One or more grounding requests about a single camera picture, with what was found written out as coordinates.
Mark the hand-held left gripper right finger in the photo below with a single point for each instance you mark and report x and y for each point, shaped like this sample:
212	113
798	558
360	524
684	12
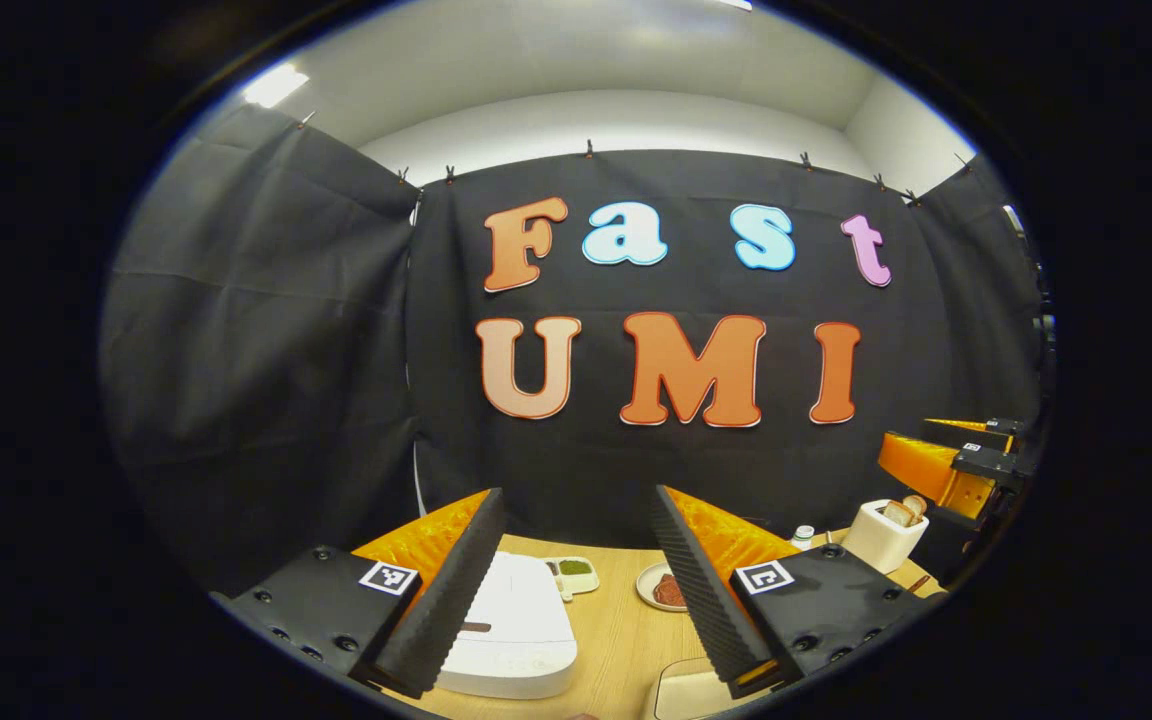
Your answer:
701	610

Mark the white bottle green label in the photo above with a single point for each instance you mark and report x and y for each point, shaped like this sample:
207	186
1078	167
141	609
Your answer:
803	538

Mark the toast slice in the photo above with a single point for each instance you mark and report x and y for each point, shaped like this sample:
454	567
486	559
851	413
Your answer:
904	510

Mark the white rice cooker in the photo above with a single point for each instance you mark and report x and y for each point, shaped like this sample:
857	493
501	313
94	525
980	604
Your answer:
521	630

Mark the ceiling light panel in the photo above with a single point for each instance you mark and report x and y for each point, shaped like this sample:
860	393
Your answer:
274	85
734	4

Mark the cream square container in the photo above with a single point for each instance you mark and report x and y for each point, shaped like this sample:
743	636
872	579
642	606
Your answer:
691	692

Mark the black backdrop cloth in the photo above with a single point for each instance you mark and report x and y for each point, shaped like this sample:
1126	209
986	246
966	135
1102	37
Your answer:
286	350

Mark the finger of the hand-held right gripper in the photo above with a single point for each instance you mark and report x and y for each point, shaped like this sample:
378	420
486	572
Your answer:
921	465
976	430

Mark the cream toaster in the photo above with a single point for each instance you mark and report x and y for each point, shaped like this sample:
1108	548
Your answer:
876	545

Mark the beige round plate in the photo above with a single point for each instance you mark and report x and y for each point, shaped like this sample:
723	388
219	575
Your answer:
644	590

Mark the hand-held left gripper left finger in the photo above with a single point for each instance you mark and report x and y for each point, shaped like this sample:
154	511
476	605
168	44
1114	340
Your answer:
446	610

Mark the white divided bean dish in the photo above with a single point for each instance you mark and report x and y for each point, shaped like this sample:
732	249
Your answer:
576	578

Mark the red meat piece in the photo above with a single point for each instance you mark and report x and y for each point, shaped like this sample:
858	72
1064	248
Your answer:
668	590

